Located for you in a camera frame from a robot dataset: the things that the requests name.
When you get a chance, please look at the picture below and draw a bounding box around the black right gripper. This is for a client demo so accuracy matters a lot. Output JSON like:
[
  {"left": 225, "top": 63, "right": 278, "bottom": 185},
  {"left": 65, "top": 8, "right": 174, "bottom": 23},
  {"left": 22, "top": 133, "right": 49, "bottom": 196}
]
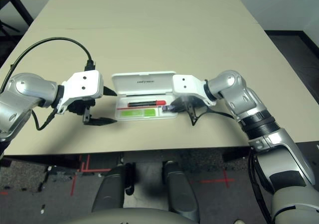
[{"left": 166, "top": 96, "right": 207, "bottom": 127}]

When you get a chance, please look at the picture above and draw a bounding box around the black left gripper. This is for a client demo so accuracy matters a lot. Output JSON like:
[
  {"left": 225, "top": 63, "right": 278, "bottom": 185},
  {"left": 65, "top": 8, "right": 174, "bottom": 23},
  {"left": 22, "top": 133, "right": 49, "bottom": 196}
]
[{"left": 67, "top": 85, "right": 118, "bottom": 127}]

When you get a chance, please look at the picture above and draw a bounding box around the green ruler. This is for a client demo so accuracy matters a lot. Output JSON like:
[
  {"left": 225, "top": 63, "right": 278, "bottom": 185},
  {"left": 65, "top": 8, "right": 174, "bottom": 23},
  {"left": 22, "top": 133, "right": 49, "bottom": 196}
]
[{"left": 120, "top": 109, "right": 156, "bottom": 118}]

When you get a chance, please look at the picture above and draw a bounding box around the black marker red cap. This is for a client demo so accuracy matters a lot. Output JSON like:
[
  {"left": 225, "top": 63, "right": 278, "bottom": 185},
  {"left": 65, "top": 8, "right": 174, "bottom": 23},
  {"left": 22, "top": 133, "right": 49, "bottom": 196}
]
[{"left": 127, "top": 100, "right": 167, "bottom": 108}]

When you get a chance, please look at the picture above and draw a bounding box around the white plastic pencil case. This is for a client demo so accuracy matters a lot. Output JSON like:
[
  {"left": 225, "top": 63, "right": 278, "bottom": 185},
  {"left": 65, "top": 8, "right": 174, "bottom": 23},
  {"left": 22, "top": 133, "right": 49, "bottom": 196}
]
[{"left": 111, "top": 70, "right": 179, "bottom": 123}]

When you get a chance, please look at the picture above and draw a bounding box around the dark table underframe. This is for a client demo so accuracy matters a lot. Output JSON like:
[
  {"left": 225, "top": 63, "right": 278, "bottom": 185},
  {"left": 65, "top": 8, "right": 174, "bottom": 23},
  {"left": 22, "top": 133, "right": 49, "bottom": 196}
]
[{"left": 2, "top": 146, "right": 252, "bottom": 170}]

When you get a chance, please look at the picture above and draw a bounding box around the grey robot left leg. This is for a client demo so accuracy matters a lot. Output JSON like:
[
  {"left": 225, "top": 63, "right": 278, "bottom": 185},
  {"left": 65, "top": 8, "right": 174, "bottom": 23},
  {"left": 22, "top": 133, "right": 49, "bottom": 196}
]
[{"left": 91, "top": 162, "right": 137, "bottom": 214}]

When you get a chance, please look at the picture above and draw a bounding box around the grey robot leg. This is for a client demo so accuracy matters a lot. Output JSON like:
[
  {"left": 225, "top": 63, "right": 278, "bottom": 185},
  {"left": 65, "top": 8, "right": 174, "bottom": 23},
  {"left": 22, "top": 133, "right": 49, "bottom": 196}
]
[
  {"left": 91, "top": 162, "right": 137, "bottom": 214},
  {"left": 161, "top": 160, "right": 200, "bottom": 223}
]

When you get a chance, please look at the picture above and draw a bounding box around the grey robot right leg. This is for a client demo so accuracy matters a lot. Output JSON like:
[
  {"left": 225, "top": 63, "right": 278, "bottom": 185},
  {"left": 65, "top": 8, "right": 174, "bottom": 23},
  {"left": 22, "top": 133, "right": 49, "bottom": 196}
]
[{"left": 161, "top": 160, "right": 200, "bottom": 223}]

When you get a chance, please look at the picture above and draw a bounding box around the beige robot torso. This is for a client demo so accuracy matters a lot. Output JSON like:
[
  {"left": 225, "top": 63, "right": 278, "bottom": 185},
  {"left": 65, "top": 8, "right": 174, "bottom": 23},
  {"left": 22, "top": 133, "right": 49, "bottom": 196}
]
[{"left": 66, "top": 207, "right": 200, "bottom": 224}]

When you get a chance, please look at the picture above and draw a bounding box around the black tripod stand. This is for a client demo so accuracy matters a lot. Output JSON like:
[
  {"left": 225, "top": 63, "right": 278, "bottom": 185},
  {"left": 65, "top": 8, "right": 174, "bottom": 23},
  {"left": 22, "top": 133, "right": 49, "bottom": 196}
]
[{"left": 0, "top": 19, "right": 21, "bottom": 36}]

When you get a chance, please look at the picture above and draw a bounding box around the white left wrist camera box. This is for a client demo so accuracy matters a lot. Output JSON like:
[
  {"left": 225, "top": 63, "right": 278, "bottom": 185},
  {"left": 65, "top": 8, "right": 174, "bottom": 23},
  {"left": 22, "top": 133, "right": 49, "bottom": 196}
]
[{"left": 56, "top": 70, "right": 104, "bottom": 115}]

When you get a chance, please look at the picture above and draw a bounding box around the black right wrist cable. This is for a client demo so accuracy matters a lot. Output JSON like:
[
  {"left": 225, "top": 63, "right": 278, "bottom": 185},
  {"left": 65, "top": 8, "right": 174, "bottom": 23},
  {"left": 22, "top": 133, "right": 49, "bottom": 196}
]
[{"left": 191, "top": 106, "right": 240, "bottom": 127}]

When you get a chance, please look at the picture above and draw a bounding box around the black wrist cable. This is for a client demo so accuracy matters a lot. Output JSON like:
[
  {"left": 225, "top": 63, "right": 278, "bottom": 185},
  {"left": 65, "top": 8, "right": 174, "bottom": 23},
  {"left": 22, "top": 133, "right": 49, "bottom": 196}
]
[
  {"left": 191, "top": 106, "right": 240, "bottom": 127},
  {"left": 0, "top": 36, "right": 97, "bottom": 132}
]

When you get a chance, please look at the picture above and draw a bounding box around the grey metal floor bracket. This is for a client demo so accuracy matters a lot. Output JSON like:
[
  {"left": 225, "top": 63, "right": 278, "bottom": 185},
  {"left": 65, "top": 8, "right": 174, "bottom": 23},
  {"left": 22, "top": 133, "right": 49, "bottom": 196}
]
[{"left": 49, "top": 171, "right": 76, "bottom": 183}]

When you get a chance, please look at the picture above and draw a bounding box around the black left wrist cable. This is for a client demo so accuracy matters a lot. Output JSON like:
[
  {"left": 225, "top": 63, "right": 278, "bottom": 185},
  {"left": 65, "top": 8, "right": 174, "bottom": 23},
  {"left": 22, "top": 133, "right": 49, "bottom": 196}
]
[{"left": 0, "top": 36, "right": 97, "bottom": 132}]

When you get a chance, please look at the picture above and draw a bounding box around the black right shoulder cable bundle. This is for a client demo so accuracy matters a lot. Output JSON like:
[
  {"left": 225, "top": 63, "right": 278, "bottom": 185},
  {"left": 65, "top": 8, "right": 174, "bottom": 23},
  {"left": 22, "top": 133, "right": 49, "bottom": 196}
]
[{"left": 247, "top": 146, "right": 273, "bottom": 224}]

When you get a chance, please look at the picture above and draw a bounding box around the beige side table black frame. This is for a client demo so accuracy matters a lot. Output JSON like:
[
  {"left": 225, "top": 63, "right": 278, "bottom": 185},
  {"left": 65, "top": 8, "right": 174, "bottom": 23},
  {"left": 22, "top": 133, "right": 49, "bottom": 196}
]
[{"left": 0, "top": 0, "right": 35, "bottom": 28}]

